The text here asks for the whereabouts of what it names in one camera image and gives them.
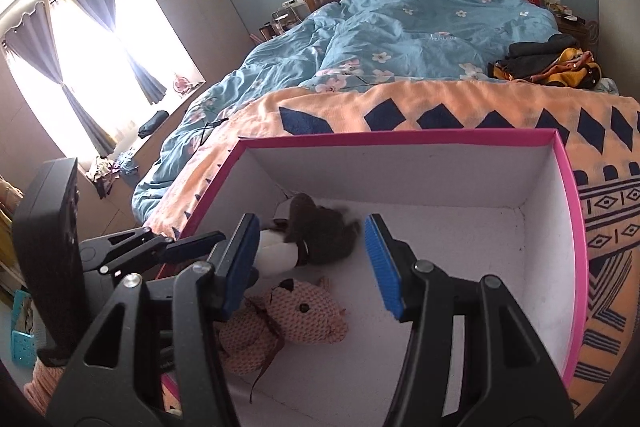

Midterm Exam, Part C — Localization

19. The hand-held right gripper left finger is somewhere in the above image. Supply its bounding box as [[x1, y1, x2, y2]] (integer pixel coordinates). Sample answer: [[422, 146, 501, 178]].
[[46, 213, 262, 427]]

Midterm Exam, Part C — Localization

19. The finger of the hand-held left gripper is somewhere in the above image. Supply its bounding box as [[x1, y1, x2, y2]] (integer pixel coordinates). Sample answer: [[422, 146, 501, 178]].
[[79, 228, 227, 281]]

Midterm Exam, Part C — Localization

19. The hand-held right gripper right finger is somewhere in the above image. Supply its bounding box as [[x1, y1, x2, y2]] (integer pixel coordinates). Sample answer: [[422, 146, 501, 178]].
[[364, 213, 576, 427]]

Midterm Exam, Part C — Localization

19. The brown and white plush toy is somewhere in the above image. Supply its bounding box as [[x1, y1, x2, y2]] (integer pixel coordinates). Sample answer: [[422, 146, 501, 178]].
[[257, 193, 362, 279]]

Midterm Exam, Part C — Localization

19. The pink knitted bear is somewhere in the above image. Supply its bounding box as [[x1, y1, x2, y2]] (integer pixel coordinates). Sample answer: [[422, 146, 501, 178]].
[[217, 276, 349, 400]]

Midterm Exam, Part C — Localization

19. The pink cardboard box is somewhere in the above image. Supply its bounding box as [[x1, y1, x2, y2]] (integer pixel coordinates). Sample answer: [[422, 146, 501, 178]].
[[155, 128, 590, 427]]

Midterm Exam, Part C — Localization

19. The pile of clothes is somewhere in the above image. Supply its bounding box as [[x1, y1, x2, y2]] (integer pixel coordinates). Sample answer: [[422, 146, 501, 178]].
[[85, 147, 142, 198]]

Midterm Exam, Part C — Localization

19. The blue plastic basket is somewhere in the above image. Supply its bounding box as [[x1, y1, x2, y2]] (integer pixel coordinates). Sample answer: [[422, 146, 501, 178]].
[[11, 289, 44, 366]]

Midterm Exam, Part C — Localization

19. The black pouch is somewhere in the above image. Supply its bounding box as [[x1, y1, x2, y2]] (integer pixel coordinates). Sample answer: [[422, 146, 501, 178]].
[[137, 109, 171, 139]]

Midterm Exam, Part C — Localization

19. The pink knitted cloth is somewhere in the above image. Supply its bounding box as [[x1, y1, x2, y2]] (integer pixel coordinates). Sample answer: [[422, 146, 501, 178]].
[[24, 359, 67, 414]]

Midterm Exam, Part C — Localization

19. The grey curtain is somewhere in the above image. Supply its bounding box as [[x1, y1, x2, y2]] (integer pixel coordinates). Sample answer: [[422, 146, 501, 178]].
[[2, 14, 117, 158], [65, 0, 168, 106]]

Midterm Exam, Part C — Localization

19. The orange patterned blanket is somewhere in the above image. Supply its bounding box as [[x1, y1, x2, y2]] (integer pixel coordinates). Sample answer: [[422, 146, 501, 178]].
[[142, 79, 640, 418]]

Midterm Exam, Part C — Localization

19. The cluttered bedside table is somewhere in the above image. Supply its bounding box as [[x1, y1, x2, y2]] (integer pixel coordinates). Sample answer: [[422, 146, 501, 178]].
[[257, 0, 307, 44]]

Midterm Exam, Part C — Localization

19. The blue floral duvet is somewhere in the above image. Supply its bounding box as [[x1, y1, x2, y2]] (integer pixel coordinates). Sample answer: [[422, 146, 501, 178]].
[[131, 0, 561, 225]]

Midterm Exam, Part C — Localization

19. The yellow and black garment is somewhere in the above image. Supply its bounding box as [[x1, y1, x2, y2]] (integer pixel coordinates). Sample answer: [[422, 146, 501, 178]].
[[487, 48, 603, 88]]

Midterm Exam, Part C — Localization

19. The black folded garment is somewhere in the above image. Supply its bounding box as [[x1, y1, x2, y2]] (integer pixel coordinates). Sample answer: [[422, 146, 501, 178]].
[[507, 33, 581, 60]]

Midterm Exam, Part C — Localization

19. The dark wooden nightstand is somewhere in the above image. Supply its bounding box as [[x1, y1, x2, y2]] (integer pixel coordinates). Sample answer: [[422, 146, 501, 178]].
[[554, 13, 599, 54]]

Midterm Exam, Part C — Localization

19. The black cable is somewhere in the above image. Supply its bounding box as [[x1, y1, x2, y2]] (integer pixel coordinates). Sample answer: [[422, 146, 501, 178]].
[[197, 118, 230, 144]]

